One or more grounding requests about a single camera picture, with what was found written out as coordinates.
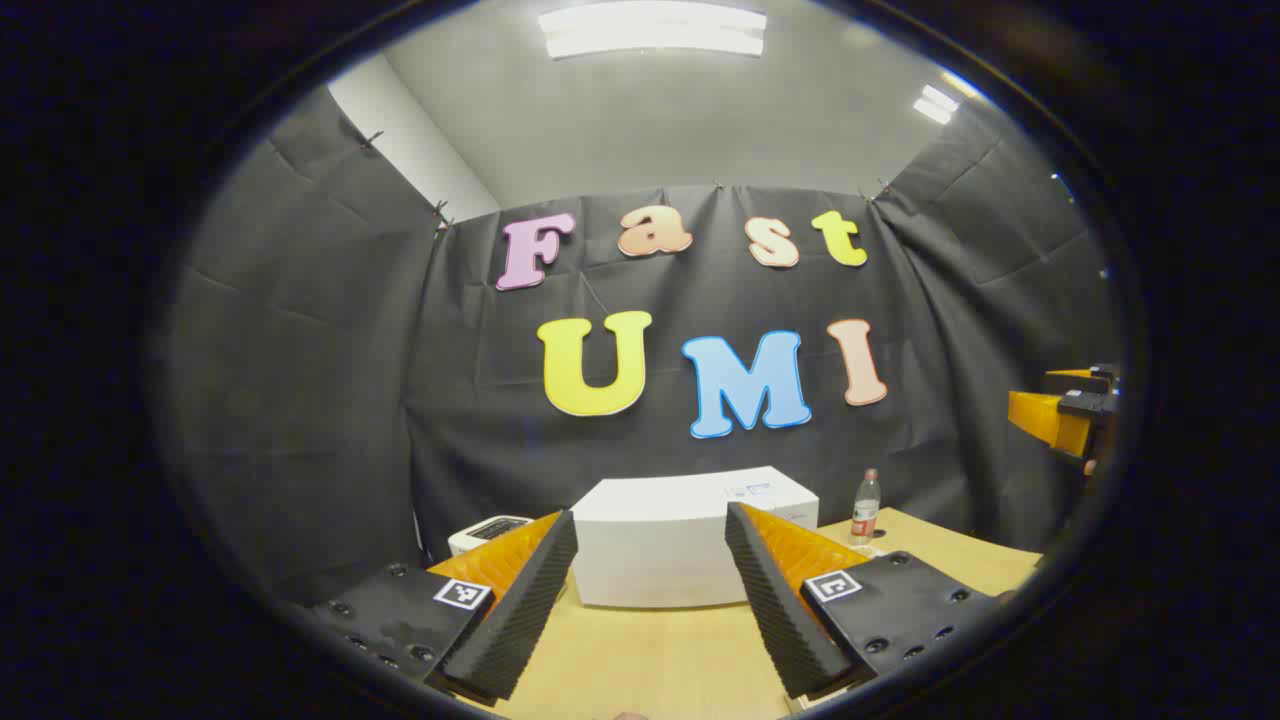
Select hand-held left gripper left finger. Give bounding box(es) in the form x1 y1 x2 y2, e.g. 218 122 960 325
312 510 579 701

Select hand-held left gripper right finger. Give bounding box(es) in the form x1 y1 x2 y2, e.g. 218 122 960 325
725 502 1001 699

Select white microwave oven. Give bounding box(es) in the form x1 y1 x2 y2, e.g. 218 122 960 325
570 466 821 609

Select white toaster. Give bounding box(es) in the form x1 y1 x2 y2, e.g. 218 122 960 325
448 515 536 558

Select clear plastic water bottle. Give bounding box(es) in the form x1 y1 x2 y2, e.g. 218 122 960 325
850 468 883 549

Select small ceiling light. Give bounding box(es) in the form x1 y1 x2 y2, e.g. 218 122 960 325
912 84 961 126

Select long ceiling light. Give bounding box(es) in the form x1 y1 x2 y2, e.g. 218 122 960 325
538 2 768 59

